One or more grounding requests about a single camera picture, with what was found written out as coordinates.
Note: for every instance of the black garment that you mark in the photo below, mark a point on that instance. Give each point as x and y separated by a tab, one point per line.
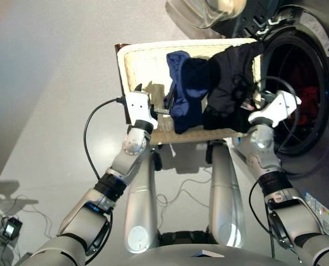
225	83

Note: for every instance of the small black screen device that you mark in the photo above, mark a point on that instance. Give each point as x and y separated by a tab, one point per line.
11	228

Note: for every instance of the energy label sticker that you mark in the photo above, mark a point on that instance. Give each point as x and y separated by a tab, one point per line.
325	213

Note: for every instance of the dark blue garment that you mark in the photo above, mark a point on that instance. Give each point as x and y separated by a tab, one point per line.
192	83

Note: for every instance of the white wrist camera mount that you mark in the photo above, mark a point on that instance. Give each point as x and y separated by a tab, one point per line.
138	106
278	108

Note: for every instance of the black caster wheel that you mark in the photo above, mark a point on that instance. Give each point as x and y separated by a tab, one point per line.
157	160
208	152

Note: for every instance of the pale woven laundry basket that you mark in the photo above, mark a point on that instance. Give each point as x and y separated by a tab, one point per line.
142	61

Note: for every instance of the salmon red garment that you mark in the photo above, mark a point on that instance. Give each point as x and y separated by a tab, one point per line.
308	97

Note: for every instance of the silver robot torso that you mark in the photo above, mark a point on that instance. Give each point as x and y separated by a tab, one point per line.
181	257

